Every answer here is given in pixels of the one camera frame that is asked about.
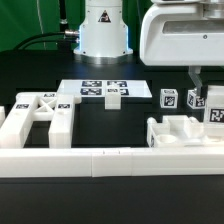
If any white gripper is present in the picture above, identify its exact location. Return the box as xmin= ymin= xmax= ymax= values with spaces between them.
xmin=139 ymin=3 xmax=224 ymax=97

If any white chair seat part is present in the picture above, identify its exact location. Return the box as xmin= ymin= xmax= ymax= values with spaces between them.
xmin=147 ymin=115 xmax=224 ymax=148

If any white U-shaped obstacle fence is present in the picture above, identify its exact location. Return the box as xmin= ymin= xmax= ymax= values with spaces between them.
xmin=0 ymin=146 xmax=224 ymax=178

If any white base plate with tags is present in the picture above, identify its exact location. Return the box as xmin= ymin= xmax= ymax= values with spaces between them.
xmin=57 ymin=79 xmax=152 ymax=98

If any white chair back frame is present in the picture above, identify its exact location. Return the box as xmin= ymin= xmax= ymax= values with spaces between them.
xmin=0 ymin=92 xmax=82 ymax=149

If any black cable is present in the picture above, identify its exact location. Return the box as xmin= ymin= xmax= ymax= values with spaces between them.
xmin=13 ymin=29 xmax=81 ymax=52

